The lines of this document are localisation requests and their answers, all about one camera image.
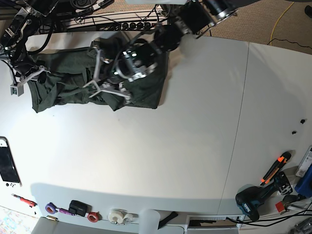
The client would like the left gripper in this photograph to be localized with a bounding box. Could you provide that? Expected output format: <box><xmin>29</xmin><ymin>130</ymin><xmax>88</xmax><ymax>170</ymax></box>
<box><xmin>95</xmin><ymin>56</ymin><xmax>132</xmax><ymax>102</ymax></box>

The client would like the teal black power drill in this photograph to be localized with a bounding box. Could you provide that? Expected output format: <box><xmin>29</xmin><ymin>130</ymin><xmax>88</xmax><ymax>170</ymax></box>
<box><xmin>235</xmin><ymin>172</ymin><xmax>293</xmax><ymax>222</ymax></box>

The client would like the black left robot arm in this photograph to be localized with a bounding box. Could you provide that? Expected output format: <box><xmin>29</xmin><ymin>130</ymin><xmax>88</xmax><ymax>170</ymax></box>
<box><xmin>86</xmin><ymin>0</ymin><xmax>237</xmax><ymax>103</ymax></box>

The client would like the white tape roll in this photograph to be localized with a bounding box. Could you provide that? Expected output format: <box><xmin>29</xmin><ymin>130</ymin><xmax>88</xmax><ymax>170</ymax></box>
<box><xmin>107</xmin><ymin>209</ymin><xmax>126</xmax><ymax>224</ymax></box>

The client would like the purple tape roll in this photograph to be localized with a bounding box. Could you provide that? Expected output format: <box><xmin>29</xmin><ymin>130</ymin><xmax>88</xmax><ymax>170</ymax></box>
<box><xmin>45</xmin><ymin>202</ymin><xmax>58</xmax><ymax>214</ymax></box>

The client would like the dark green t-shirt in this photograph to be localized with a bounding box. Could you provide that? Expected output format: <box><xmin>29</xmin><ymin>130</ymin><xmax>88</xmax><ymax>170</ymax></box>
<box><xmin>28</xmin><ymin>47</ymin><xmax>169</xmax><ymax>113</ymax></box>

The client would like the red tape roll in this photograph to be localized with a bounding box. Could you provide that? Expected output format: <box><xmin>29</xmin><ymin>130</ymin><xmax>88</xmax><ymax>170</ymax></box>
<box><xmin>87</xmin><ymin>212</ymin><xmax>100</xmax><ymax>223</ymax></box>

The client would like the black action camera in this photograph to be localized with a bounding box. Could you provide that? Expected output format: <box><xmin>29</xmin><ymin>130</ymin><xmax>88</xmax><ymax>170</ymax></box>
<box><xmin>68</xmin><ymin>200</ymin><xmax>88</xmax><ymax>217</ymax></box>

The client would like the blue box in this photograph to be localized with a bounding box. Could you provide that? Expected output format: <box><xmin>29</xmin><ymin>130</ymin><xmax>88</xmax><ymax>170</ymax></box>
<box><xmin>295</xmin><ymin>166</ymin><xmax>312</xmax><ymax>198</ymax></box>

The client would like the black power strip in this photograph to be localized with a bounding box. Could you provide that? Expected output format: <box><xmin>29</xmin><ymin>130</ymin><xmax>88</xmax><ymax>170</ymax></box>
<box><xmin>105</xmin><ymin>22</ymin><xmax>152</xmax><ymax>31</ymax></box>

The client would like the yellow cable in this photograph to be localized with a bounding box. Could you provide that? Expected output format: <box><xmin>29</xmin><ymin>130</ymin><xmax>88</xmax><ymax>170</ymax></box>
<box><xmin>267</xmin><ymin>2</ymin><xmax>295</xmax><ymax>46</ymax></box>

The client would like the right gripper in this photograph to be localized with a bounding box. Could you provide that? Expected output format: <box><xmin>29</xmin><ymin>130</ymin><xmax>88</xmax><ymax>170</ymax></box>
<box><xmin>19</xmin><ymin>66</ymin><xmax>49</xmax><ymax>84</ymax></box>

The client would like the purple marker pen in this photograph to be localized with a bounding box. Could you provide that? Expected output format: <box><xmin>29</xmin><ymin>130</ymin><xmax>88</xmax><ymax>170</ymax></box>
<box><xmin>57</xmin><ymin>208</ymin><xmax>74</xmax><ymax>216</ymax></box>

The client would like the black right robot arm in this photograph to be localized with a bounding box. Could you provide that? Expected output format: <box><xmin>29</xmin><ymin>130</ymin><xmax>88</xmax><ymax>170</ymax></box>
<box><xmin>0</xmin><ymin>0</ymin><xmax>59</xmax><ymax>89</ymax></box>

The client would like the brass bullet-shaped piece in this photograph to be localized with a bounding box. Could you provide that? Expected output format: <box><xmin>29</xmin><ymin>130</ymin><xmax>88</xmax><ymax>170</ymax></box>
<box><xmin>46</xmin><ymin>215</ymin><xmax>58</xmax><ymax>221</ymax></box>

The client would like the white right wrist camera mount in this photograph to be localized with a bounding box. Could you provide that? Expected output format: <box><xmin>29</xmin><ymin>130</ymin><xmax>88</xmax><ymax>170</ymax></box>
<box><xmin>10</xmin><ymin>66</ymin><xmax>50</xmax><ymax>97</ymax></box>

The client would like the translucent plastic cup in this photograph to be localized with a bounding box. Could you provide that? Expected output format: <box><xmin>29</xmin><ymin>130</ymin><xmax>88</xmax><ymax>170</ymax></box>
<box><xmin>138</xmin><ymin>209</ymin><xmax>160</xmax><ymax>234</ymax></box>

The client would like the red screwdriver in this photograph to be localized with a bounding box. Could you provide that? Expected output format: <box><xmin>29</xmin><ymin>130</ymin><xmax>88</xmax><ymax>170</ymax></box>
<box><xmin>11</xmin><ymin>194</ymin><xmax>37</xmax><ymax>208</ymax></box>

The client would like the white handheld game console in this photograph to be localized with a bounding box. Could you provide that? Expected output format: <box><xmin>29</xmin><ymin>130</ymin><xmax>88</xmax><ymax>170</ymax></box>
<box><xmin>0</xmin><ymin>136</ymin><xmax>21</xmax><ymax>188</ymax></box>

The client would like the orange black utility knife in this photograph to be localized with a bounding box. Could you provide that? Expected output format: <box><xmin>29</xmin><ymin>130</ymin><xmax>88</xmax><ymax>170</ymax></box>
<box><xmin>260</xmin><ymin>151</ymin><xmax>292</xmax><ymax>186</ymax></box>

